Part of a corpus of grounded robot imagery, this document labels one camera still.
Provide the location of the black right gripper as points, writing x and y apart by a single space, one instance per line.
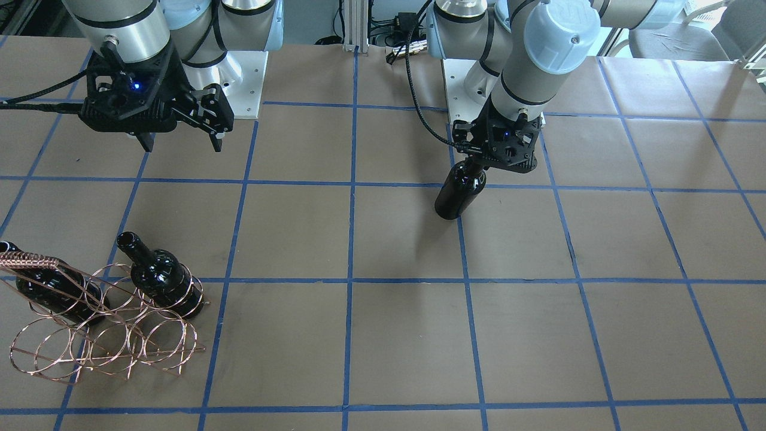
175 76

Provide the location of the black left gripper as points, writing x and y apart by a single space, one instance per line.
467 148

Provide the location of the dark wine bottle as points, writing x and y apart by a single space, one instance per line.
464 182

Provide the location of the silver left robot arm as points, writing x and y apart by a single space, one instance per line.
530 48

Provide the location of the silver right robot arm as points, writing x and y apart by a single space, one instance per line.
132 31

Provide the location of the dark bottle in basket front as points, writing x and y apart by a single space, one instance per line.
158 274

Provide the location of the dark bottle in basket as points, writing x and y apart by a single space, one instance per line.
66 294
158 274

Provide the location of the dark bottle in basket rear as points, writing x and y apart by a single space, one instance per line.
66 294

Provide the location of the grey office chair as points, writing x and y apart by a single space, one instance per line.
739 32

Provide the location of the aluminium frame post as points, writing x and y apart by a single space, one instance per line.
356 17

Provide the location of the copper wire wine basket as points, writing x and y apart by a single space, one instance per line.
124 331

